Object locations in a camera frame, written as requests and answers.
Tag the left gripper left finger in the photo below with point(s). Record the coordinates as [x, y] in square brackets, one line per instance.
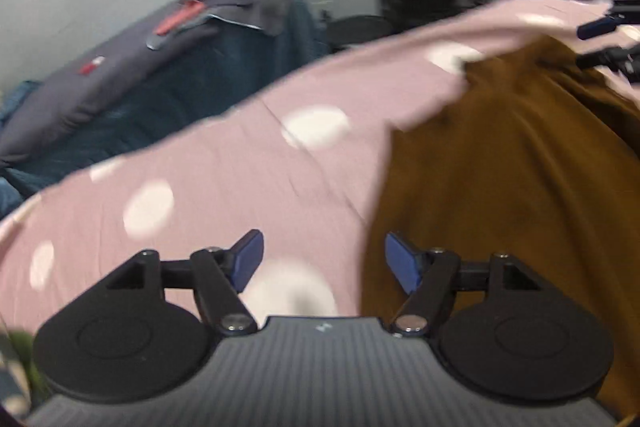
[149, 325]

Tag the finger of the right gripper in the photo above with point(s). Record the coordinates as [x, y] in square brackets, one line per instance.
[604, 26]
[622, 60]

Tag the pile of colourful clothes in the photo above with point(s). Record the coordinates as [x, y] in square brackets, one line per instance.
[22, 386]

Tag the brown knit garment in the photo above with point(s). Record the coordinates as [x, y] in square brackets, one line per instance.
[538, 159]

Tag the grey and blue sofa bed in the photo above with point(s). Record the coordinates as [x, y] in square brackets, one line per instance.
[120, 96]

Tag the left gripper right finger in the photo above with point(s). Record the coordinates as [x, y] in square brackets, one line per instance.
[498, 326]

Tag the pink polka dot bedsheet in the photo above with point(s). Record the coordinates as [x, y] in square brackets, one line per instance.
[301, 161]

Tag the grey garment on sofa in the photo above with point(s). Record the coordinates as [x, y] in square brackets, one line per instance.
[267, 16]

